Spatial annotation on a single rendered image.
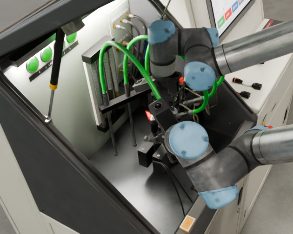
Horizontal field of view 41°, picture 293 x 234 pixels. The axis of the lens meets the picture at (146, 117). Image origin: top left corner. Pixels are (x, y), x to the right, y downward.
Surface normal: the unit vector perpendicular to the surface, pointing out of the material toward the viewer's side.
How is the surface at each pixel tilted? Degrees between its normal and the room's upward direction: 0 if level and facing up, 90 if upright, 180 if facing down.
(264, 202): 0
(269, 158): 105
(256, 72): 0
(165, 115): 19
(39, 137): 90
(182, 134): 46
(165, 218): 0
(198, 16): 76
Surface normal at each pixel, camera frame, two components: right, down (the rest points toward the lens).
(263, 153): -0.81, 0.40
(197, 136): 0.06, -0.05
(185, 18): -0.52, 0.60
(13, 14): -0.07, -0.74
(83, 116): 0.85, 0.30
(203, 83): -0.07, 0.68
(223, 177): 0.41, -0.19
